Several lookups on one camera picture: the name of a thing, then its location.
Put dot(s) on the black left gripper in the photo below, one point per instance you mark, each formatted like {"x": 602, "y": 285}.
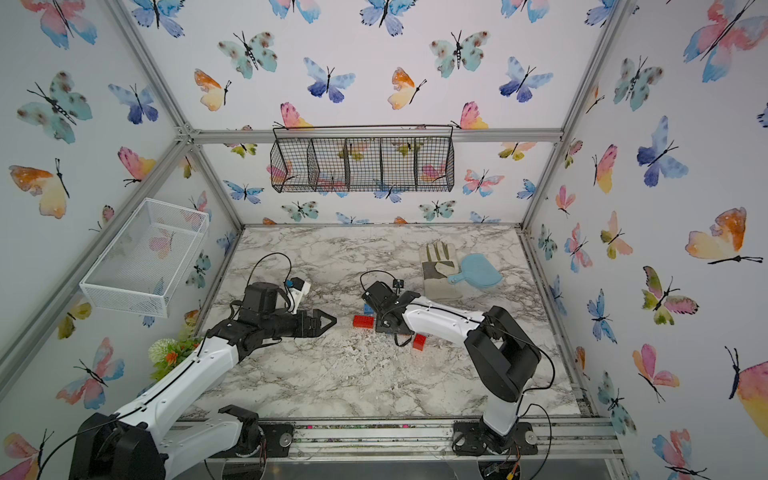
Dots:
{"x": 302, "y": 315}

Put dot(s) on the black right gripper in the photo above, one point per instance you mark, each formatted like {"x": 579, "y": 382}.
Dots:
{"x": 379, "y": 324}

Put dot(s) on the red 2x4 lego brick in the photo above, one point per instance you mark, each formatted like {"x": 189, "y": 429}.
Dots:
{"x": 363, "y": 322}

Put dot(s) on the red 2x2 lego brick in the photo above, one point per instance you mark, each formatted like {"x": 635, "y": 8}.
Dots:
{"x": 418, "y": 342}

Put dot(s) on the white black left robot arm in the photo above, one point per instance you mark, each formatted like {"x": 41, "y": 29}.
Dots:
{"x": 138, "y": 442}

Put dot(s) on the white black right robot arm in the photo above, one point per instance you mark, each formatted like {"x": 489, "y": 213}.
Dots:
{"x": 504, "y": 357}

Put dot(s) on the grey white work glove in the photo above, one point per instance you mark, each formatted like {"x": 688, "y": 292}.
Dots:
{"x": 439, "y": 262}

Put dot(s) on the potted artificial flower plant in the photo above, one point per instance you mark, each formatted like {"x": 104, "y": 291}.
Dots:
{"x": 167, "y": 353}

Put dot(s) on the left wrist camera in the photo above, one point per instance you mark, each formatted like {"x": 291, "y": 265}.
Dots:
{"x": 297, "y": 289}

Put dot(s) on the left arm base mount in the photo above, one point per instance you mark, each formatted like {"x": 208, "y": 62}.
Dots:
{"x": 260, "y": 440}

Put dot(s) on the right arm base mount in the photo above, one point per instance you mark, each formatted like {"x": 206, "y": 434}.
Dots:
{"x": 495, "y": 441}

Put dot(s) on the black wire wall basket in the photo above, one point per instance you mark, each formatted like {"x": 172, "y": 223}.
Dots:
{"x": 363, "y": 159}

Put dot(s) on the white mesh wall basket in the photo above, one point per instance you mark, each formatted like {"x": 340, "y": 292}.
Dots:
{"x": 141, "y": 268}

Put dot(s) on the aluminium front rail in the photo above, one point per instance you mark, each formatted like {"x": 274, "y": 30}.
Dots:
{"x": 313, "y": 440}

